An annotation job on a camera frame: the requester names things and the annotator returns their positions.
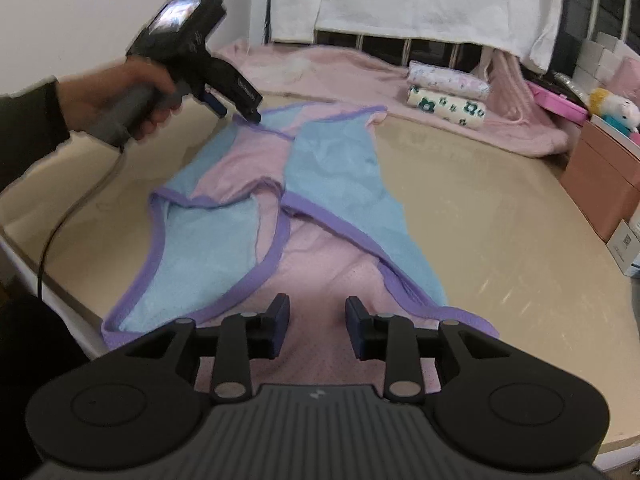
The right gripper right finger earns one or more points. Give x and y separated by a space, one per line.
490 401

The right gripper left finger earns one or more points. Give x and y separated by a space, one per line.
145 399

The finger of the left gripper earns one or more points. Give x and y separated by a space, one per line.
248 114
214 104

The pink blue purple-trimmed garment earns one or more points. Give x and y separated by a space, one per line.
293 205

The left forearm dark sleeve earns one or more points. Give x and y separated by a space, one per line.
32 127

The person's left hand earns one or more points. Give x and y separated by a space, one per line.
83 98

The pink fleece blanket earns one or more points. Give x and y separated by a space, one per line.
513 122

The folded pink floral cloth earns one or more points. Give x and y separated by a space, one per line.
447 80

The small white box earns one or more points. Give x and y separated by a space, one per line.
624 246

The folded green flower cloth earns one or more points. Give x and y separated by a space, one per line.
459 111

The salmon pink storage box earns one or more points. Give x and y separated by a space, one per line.
602 177

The white hanging towel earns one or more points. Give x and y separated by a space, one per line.
425 5

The pink flat case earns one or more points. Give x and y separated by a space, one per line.
557 104

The white yellow plush toy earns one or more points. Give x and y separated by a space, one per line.
623 113

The stack of white boxes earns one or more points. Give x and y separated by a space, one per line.
599 59

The metal railing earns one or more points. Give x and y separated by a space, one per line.
500 35

